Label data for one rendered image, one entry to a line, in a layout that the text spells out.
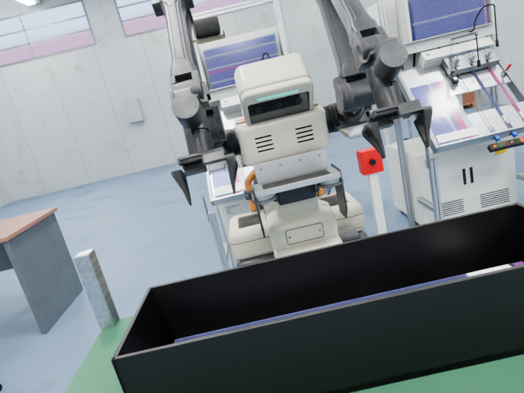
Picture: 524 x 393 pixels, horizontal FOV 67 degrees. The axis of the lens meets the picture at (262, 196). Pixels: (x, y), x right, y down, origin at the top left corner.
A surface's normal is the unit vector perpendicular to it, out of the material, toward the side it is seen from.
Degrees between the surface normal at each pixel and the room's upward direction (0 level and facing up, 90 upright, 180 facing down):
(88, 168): 90
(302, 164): 90
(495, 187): 90
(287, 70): 43
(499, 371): 0
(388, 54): 64
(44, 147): 90
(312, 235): 98
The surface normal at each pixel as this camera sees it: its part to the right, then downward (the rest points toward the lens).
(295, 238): 0.10, 0.37
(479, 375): -0.22, -0.94
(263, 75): -0.12, -0.53
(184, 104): -0.04, -0.19
